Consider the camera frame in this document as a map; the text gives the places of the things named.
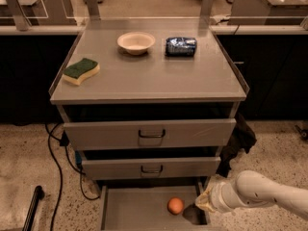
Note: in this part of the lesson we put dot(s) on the left grey desk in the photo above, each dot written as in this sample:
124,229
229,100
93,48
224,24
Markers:
40,12

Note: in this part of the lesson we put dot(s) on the grey desk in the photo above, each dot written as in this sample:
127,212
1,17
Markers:
268,12
40,12

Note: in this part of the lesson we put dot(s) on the grey metal drawer cabinet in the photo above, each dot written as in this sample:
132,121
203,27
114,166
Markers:
150,86

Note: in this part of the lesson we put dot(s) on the grey middle drawer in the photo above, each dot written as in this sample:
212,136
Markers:
150,168

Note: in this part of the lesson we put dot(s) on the clear acrylic barrier panel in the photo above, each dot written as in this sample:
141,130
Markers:
221,9

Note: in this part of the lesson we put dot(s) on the grey bottom drawer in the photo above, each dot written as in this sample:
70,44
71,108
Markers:
145,209

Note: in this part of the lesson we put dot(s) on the blue crushed soda can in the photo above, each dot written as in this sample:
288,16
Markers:
181,47

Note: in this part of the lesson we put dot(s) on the white paper bowl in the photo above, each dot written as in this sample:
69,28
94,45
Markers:
136,43

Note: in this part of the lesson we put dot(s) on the black bar lower left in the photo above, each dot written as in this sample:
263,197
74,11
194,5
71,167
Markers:
38,195

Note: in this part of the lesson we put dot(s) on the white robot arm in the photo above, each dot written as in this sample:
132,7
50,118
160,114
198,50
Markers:
250,189

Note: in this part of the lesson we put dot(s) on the green yellow sponge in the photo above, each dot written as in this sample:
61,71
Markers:
77,73

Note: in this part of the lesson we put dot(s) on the grey top drawer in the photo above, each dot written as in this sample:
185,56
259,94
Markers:
149,133

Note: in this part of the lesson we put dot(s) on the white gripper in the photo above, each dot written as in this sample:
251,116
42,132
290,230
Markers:
217,196

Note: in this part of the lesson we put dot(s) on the dark cloth bag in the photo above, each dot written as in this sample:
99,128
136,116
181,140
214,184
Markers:
242,137

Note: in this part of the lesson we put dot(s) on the orange fruit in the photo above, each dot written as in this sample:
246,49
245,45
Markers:
175,205

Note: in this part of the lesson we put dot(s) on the right grey desk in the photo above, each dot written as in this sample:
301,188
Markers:
268,12

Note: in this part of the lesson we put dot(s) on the black wheel at right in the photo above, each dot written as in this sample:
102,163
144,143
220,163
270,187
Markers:
303,133

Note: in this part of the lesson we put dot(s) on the grey drawer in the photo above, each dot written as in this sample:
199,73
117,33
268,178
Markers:
145,209
149,133
150,168

